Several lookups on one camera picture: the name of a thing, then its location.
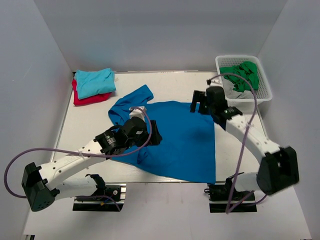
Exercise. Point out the folded light blue t-shirt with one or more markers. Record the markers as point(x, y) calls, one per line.
point(91, 83)

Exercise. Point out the white plastic basket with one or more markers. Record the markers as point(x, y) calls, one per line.
point(263, 94)

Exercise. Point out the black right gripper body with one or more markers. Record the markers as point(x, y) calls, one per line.
point(200, 101)

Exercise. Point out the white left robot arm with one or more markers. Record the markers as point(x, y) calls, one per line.
point(55, 180)

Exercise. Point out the green t-shirt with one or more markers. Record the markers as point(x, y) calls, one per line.
point(248, 70)

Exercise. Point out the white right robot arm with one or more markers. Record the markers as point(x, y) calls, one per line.
point(278, 166)

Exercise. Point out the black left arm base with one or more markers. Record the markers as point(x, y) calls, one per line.
point(111, 199)

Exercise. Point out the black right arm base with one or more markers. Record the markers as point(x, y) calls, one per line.
point(218, 198)

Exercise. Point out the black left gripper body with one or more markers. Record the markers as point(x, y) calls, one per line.
point(153, 133)

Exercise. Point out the grey t-shirt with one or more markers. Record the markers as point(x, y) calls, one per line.
point(233, 94)

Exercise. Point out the folded red t-shirt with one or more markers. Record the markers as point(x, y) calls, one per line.
point(89, 100)

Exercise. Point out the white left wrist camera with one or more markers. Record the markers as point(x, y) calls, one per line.
point(137, 112)

